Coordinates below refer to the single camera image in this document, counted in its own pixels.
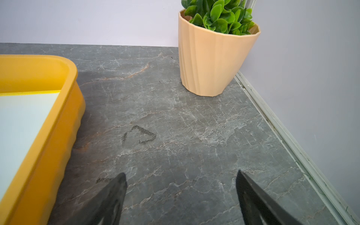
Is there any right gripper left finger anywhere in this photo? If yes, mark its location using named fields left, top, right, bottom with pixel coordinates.
left=64, top=172, right=128, bottom=225

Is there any yellow-framed whiteboard back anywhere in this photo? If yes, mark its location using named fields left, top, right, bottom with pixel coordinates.
left=1, top=91, right=60, bottom=199

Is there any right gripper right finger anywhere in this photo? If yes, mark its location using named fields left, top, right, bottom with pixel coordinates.
left=235, top=170, right=300, bottom=225

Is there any potted green plant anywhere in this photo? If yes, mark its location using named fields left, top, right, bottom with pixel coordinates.
left=178, top=0, right=261, bottom=97

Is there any yellow plastic storage box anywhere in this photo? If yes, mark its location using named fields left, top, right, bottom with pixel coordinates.
left=1, top=55, right=85, bottom=225

